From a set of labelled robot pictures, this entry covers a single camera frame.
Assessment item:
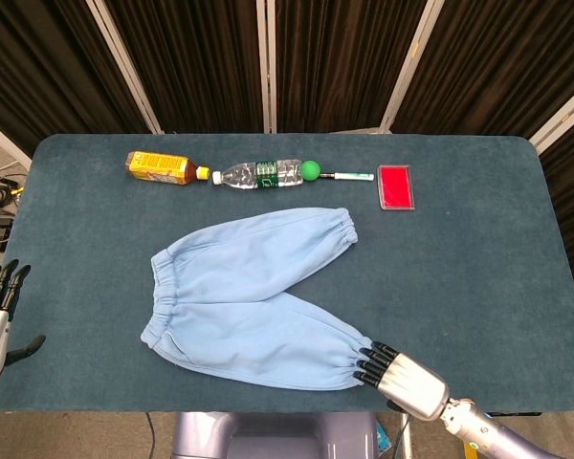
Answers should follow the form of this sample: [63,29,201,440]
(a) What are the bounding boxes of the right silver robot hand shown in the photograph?
[355,339,451,423]

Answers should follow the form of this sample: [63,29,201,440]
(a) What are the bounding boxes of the light blue fleece shorts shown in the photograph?
[140,206,372,391]

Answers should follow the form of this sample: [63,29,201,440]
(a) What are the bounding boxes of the teal velvet table cloth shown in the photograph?
[0,133,574,415]

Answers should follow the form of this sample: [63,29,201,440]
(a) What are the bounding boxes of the purple robot torso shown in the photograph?
[171,411,379,459]

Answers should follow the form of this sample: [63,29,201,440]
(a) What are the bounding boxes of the red ink pad case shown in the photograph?
[377,164,416,211]

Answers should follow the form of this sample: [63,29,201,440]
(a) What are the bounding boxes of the white marker pen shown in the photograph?
[319,171,375,183]

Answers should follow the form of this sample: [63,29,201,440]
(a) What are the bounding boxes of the tea bottle with yellow label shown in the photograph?
[123,150,210,186]

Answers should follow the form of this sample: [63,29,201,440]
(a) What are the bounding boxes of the clear water bottle green label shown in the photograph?
[211,158,303,190]

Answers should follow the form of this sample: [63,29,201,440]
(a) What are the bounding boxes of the black cable bundle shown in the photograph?
[0,174,25,209]

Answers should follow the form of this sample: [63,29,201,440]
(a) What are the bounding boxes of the white partition frame post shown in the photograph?
[377,0,449,134]
[86,0,163,135]
[0,113,33,168]
[255,0,276,134]
[529,78,574,157]

